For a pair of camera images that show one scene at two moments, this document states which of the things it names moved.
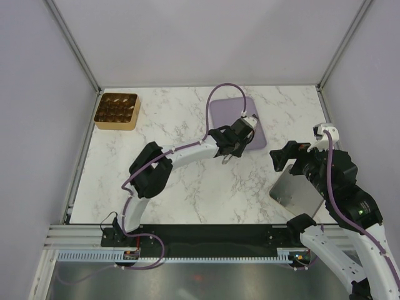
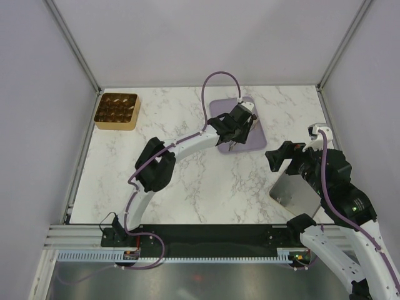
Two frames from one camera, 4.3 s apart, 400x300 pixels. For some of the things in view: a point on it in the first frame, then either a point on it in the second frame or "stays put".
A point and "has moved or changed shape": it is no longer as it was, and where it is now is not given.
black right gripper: x=292 y=149 stays put
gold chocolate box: x=117 y=111 stays put
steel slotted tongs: x=226 y=158 has moved or changed shape
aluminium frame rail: x=76 y=237 stays put
